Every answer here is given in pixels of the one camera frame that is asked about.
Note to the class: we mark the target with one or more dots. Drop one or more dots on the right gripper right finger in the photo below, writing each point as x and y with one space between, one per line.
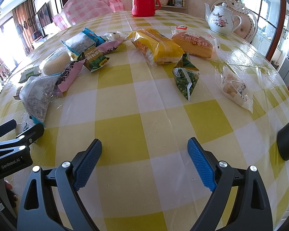
251 209

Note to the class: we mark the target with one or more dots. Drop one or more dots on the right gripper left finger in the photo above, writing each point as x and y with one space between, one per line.
38 209

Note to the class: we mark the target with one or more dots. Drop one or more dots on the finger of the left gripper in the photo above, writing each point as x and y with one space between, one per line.
25 138
7 127

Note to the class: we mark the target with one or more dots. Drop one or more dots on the white bun clear bag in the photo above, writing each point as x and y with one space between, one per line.
56 62

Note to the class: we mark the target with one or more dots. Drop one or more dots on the green yellow snack packet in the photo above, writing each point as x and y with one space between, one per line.
93 59

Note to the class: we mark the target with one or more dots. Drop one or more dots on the clear bag white candies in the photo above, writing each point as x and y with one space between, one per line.
235 88

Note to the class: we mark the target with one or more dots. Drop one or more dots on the green peas snack bag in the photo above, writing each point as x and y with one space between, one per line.
186 76

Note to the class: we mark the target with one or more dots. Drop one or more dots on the yellow cake package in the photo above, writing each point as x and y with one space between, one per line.
155 47

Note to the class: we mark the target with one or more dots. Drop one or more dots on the grey seed clear bag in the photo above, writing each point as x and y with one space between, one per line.
36 95

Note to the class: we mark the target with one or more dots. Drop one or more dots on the green white small packet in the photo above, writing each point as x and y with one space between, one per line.
33 71

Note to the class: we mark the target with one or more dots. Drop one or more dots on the pink purple snack packet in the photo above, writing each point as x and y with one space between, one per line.
67 77

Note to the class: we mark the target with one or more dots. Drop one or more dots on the blue clear seed bag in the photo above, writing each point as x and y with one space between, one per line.
82 41

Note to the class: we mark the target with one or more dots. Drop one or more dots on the yellow checkered tablecloth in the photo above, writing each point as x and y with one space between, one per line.
145 179

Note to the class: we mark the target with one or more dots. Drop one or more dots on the pink checkered covered chair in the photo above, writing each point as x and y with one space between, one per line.
77 11

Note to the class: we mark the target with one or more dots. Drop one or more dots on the sandwich cake clear package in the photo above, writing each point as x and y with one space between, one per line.
195 42

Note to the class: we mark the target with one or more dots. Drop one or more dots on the white ornate chair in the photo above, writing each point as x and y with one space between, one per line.
248 28

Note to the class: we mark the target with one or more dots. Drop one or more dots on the red thermos jug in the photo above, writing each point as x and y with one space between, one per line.
145 8

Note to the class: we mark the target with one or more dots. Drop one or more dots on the white floral teapot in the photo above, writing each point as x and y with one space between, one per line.
221 19

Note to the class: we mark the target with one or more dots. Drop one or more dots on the wall mounted television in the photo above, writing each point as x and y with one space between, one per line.
43 15

